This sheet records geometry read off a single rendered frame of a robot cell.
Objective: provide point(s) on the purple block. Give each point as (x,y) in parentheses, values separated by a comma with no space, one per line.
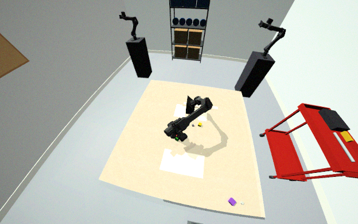
(232,201)

